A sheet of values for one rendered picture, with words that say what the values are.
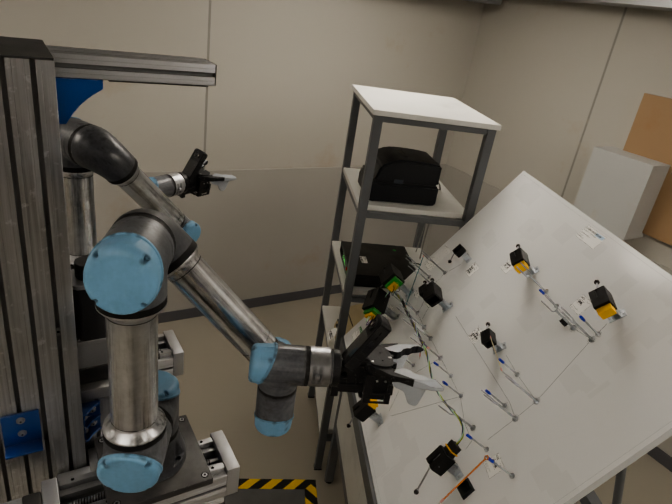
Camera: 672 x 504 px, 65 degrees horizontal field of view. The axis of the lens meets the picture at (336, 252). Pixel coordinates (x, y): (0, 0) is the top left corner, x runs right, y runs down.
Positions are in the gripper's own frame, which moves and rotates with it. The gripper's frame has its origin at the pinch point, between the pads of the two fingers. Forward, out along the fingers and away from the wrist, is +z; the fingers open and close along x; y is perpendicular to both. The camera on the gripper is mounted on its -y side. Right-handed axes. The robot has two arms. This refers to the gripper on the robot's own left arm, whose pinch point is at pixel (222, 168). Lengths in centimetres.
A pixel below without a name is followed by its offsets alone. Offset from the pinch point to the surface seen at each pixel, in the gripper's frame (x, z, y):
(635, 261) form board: 133, 16, -28
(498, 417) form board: 123, -14, 18
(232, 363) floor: -31, 73, 164
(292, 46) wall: -89, 145, -20
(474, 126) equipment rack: 64, 63, -35
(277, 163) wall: -80, 143, 56
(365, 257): 38, 65, 41
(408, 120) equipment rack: 44, 48, -31
